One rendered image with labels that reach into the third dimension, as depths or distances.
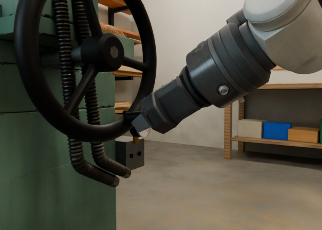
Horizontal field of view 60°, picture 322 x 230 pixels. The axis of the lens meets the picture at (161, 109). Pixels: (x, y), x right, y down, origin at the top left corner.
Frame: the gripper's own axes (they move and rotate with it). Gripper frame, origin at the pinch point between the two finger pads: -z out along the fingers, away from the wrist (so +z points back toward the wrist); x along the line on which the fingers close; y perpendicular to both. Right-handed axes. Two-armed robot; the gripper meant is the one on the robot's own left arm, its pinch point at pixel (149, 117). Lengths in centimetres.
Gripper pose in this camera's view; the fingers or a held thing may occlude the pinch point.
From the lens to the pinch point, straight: 43.5
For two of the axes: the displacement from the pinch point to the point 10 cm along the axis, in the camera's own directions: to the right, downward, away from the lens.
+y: -5.7, -8.2, -0.4
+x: 3.9, -3.1, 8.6
